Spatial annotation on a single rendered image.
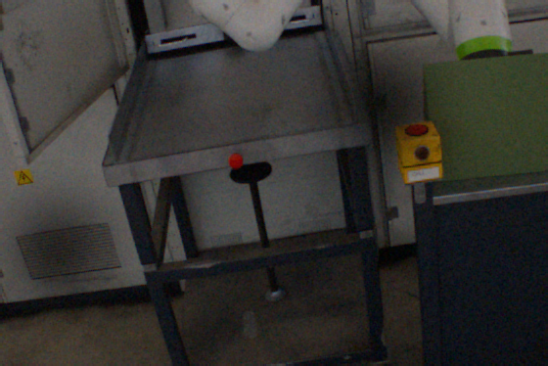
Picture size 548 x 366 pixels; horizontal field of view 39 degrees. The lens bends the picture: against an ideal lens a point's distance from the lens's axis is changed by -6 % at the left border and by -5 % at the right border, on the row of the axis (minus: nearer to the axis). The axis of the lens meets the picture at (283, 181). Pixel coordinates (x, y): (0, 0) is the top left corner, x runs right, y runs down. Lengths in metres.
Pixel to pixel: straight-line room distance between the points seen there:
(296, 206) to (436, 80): 1.14
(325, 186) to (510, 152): 1.04
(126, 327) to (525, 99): 1.63
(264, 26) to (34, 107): 0.64
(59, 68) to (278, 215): 0.94
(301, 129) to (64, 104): 0.71
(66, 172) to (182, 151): 0.88
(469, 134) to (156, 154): 0.70
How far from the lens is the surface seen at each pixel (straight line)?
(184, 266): 2.00
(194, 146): 1.83
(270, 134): 1.81
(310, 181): 2.62
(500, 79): 1.65
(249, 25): 1.81
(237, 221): 2.68
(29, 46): 2.07
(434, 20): 1.98
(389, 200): 2.67
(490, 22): 1.76
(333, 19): 2.42
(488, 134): 1.69
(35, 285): 2.91
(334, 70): 2.11
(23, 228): 2.78
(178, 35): 2.46
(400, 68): 2.48
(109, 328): 2.78
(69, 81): 2.22
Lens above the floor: 1.60
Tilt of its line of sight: 28 degrees down
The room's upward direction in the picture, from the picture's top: 10 degrees counter-clockwise
